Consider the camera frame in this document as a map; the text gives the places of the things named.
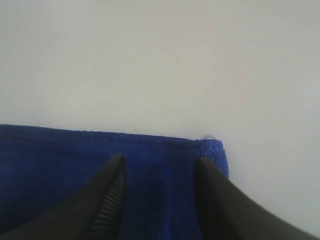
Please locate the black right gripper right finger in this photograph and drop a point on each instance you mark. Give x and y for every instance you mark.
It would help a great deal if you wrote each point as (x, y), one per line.
(224, 212)

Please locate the blue towel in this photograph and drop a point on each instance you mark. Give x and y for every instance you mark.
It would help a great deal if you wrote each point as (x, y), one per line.
(40, 167)

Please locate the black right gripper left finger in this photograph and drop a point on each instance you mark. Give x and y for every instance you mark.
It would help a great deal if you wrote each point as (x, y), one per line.
(95, 212)

